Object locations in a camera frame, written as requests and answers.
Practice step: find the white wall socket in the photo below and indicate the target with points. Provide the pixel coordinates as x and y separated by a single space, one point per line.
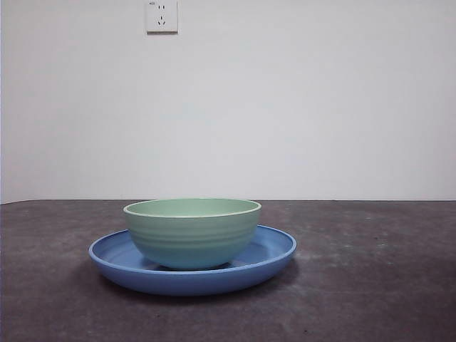
162 21

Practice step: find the blue round plate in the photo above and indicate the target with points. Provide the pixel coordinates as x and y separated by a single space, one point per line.
192 283

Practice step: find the green ribbed bowl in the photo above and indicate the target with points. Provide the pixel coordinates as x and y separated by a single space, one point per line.
192 238

